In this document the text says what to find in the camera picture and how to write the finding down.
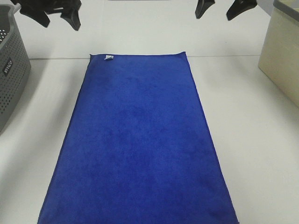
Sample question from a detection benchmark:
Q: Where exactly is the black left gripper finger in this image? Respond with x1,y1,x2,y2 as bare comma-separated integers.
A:
10,0,50,28
46,0,82,31

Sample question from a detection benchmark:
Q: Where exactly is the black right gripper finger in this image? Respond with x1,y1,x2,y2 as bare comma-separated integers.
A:
226,0,257,21
195,0,215,19

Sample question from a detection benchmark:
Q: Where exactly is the beige storage box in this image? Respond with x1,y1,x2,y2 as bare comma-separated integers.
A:
258,0,299,106

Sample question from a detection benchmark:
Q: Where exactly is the blue towel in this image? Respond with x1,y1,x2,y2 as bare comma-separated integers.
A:
37,52,238,224

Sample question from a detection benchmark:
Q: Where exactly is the grey perforated plastic basket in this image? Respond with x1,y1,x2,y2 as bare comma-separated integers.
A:
0,4,31,130

